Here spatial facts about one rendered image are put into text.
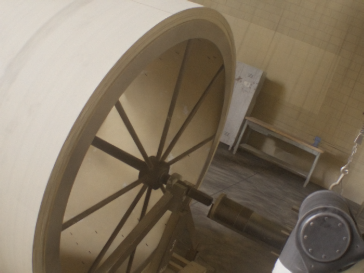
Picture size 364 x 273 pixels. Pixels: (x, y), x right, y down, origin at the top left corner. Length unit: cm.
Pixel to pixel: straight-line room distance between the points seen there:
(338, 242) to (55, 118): 98
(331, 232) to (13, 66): 123
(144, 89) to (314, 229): 238
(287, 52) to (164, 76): 749
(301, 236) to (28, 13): 137
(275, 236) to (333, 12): 868
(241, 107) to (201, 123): 648
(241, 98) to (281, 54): 165
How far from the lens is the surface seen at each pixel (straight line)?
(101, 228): 280
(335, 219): 62
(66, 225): 157
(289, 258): 70
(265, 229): 186
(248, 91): 918
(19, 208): 144
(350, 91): 986
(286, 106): 994
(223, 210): 188
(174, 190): 194
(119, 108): 150
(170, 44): 161
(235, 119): 922
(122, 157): 210
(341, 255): 64
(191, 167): 280
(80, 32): 151
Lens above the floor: 149
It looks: 10 degrees down
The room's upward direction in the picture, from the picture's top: 22 degrees clockwise
